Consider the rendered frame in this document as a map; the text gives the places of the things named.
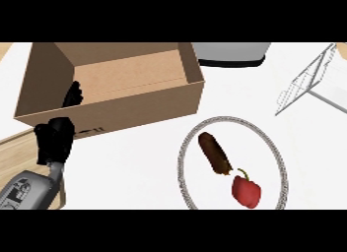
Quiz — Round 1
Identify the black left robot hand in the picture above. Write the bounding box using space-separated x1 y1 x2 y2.
33 81 84 166

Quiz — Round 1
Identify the white round placemat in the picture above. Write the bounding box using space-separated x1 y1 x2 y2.
176 115 290 211

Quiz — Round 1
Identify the red bell pepper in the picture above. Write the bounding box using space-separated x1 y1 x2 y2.
230 167 264 210

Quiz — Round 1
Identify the pale wooden cutting board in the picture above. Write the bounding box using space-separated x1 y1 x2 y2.
0 127 67 211

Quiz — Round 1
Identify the brown cardboard box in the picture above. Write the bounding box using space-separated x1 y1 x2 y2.
13 42 207 141

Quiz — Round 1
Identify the brown sausage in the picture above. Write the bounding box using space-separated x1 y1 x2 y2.
197 131 234 176

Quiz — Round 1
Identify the grey appliance with black base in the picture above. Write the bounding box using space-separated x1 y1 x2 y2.
190 42 274 69

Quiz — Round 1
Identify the white wire tiered shelf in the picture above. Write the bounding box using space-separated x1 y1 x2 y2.
274 42 347 122

